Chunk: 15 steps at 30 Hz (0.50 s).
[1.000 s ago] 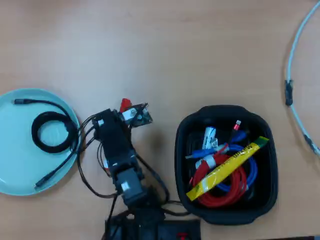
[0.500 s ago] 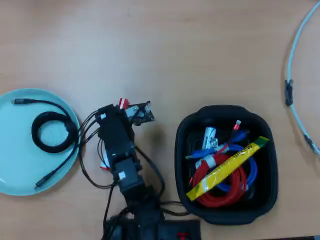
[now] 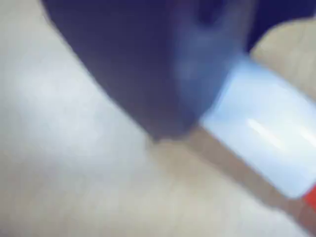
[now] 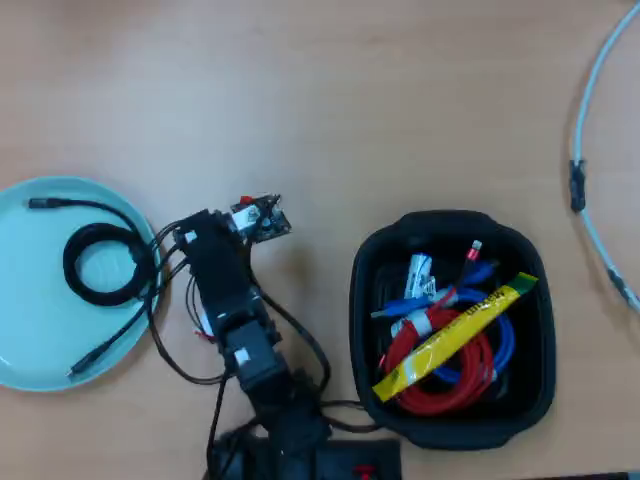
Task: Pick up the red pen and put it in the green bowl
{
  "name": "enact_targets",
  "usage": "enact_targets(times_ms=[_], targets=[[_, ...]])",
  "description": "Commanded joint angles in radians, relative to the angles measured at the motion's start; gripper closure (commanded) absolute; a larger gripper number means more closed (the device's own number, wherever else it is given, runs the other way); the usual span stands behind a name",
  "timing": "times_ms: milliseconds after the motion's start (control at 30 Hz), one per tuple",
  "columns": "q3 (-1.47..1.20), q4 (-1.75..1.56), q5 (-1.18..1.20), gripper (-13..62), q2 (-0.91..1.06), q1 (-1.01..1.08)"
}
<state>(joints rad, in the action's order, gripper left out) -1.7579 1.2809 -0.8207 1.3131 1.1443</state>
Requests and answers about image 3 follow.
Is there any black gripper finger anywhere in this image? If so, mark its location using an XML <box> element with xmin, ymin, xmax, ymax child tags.
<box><xmin>40</xmin><ymin>0</ymin><xmax>250</xmax><ymax>144</ymax></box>
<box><xmin>248</xmin><ymin>0</ymin><xmax>316</xmax><ymax>51</ymax></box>

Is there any white marker pen red cap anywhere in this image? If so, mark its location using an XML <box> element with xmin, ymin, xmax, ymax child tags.
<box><xmin>198</xmin><ymin>58</ymin><xmax>316</xmax><ymax>215</ymax></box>

